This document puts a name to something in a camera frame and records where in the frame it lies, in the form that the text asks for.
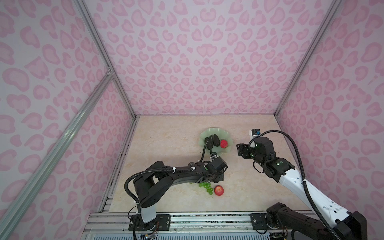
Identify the green grape bunch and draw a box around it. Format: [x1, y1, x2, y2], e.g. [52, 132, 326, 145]
[199, 183, 214, 195]

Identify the red yellow peach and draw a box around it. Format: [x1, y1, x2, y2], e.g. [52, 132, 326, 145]
[214, 185, 224, 196]

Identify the dark avocado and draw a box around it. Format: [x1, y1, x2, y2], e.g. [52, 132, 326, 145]
[205, 136, 213, 149]
[213, 135, 221, 147]

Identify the red strawberry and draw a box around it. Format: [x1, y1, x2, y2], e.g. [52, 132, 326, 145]
[220, 140, 229, 149]

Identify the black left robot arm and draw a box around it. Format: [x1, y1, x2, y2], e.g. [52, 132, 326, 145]
[124, 156, 228, 224]

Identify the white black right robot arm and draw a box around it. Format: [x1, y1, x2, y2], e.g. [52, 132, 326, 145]
[237, 136, 368, 240]

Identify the green wavy fruit bowl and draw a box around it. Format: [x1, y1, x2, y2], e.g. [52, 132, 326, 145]
[199, 128, 234, 157]

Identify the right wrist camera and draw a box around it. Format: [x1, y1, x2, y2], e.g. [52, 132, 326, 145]
[250, 129, 261, 138]

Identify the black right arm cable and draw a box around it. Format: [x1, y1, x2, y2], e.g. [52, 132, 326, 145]
[260, 129, 343, 240]

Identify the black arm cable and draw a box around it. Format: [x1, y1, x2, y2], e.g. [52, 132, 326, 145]
[260, 129, 343, 240]
[123, 134, 218, 208]

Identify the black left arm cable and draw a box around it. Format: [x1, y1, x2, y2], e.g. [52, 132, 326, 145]
[123, 134, 218, 208]

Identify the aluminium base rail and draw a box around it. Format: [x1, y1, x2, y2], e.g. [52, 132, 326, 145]
[80, 211, 319, 240]

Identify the aluminium corner frame post right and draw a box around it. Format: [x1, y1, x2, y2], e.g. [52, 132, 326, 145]
[274, 0, 344, 119]

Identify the aluminium corner frame post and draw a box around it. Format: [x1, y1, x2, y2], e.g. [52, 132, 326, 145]
[74, 0, 137, 119]
[274, 0, 344, 119]

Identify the aluminium diagonal frame bar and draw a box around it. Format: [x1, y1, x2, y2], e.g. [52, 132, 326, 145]
[1, 73, 114, 240]

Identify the aluminium corner frame post left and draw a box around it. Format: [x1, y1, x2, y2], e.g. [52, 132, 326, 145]
[74, 0, 137, 119]

